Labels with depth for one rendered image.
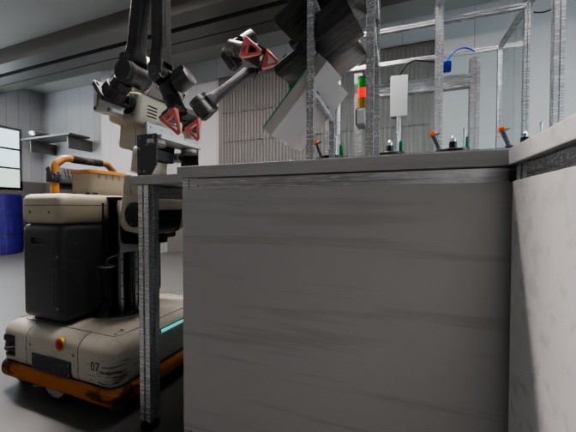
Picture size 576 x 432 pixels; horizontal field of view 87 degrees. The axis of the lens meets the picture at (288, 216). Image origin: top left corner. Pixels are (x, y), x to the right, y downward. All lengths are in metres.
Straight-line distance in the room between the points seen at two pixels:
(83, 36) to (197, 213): 4.62
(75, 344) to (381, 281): 1.14
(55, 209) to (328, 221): 1.13
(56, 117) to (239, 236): 7.58
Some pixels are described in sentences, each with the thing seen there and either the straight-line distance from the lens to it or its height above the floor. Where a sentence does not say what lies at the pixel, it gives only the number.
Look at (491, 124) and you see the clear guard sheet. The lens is 2.89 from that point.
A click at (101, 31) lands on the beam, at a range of 5.07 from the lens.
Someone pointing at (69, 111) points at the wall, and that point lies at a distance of 7.87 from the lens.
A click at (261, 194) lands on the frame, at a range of 0.72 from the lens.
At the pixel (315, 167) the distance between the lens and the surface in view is 0.68.
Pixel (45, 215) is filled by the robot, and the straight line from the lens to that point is 1.55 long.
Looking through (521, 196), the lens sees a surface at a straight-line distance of 0.63.
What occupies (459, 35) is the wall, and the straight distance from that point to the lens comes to 4.74.
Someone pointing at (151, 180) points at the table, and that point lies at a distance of 1.08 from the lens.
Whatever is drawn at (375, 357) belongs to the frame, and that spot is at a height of 0.44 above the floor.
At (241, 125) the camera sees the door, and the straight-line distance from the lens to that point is 4.96.
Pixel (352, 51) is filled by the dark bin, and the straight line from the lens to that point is 1.21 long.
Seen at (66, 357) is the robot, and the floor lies 0.20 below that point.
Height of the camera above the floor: 0.75
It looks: 1 degrees down
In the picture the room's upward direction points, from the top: straight up
